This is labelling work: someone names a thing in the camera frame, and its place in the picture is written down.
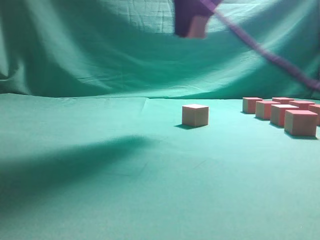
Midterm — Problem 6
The pink cube column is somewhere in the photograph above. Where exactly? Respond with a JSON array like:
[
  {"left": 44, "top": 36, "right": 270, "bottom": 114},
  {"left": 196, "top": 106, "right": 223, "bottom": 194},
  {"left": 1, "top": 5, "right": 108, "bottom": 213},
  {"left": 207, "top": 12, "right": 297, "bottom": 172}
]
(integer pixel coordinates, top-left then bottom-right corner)
[
  {"left": 308, "top": 104, "right": 320, "bottom": 126},
  {"left": 289, "top": 100, "right": 315, "bottom": 111},
  {"left": 242, "top": 97, "right": 263, "bottom": 114},
  {"left": 255, "top": 100, "right": 280, "bottom": 120},
  {"left": 181, "top": 104, "right": 210, "bottom": 127},
  {"left": 270, "top": 104, "right": 299, "bottom": 127},
  {"left": 187, "top": 16, "right": 209, "bottom": 39},
  {"left": 272, "top": 97, "right": 295, "bottom": 105},
  {"left": 284, "top": 110, "right": 319, "bottom": 137}
]

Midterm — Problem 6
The black cable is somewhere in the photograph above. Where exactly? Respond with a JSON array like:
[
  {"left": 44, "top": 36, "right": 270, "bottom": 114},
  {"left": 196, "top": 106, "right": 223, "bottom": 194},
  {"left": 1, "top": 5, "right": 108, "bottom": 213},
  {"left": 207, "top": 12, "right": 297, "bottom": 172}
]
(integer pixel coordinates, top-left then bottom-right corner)
[{"left": 199, "top": 0, "right": 320, "bottom": 92}]

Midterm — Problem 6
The green cloth backdrop and cover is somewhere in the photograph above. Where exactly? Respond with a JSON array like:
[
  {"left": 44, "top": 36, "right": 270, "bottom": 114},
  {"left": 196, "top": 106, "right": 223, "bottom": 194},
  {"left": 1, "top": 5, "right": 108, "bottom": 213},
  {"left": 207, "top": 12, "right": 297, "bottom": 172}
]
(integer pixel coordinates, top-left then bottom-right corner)
[{"left": 0, "top": 0, "right": 320, "bottom": 240}]

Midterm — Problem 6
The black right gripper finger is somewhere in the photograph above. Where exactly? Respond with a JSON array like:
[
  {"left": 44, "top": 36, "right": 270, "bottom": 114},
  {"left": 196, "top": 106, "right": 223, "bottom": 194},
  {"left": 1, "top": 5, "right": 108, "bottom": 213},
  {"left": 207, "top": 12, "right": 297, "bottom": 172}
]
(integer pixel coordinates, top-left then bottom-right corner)
[
  {"left": 197, "top": 0, "right": 223, "bottom": 23},
  {"left": 173, "top": 0, "right": 200, "bottom": 38}
]

